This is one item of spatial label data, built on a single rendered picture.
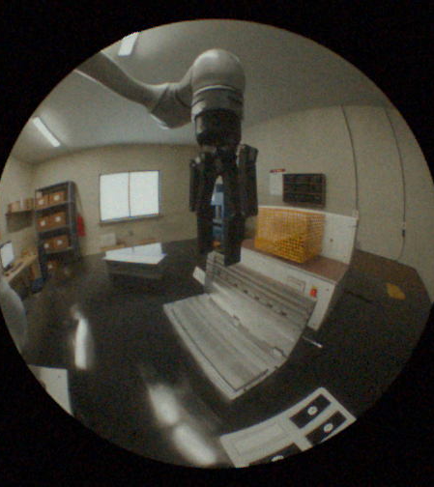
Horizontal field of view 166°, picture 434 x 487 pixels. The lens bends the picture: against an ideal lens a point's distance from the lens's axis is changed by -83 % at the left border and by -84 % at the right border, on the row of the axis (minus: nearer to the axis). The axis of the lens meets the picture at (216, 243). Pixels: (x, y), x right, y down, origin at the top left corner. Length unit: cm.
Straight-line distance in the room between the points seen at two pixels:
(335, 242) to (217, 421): 71
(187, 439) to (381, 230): 212
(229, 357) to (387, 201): 200
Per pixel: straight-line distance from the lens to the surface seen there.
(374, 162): 214
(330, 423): 45
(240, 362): 45
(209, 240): 29
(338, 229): 71
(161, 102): 40
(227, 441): 39
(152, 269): 90
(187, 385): 44
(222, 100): 26
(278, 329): 45
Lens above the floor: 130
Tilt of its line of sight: 15 degrees down
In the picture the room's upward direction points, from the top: straight up
